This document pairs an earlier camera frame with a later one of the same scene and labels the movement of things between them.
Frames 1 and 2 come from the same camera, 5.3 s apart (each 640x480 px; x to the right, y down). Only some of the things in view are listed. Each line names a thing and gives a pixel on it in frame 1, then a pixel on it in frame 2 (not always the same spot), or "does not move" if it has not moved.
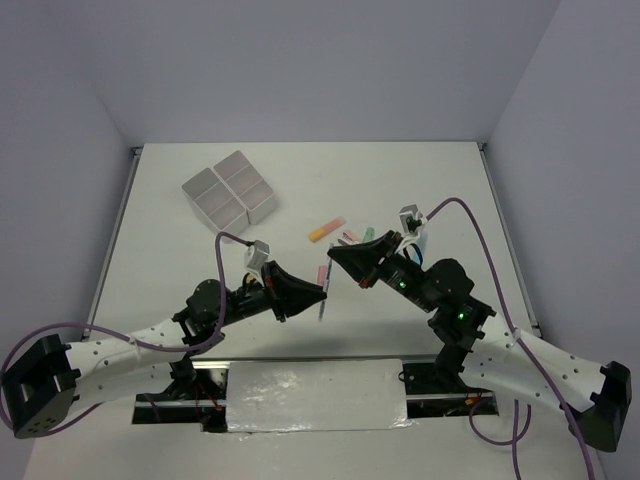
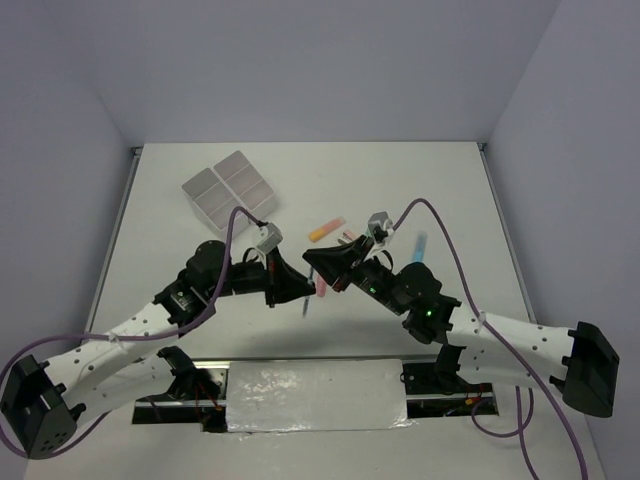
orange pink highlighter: x=324 y=229 does not move
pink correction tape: x=348 y=239 does not move
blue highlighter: x=421 y=242 does not move
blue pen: x=326 y=284 → x=307 y=299
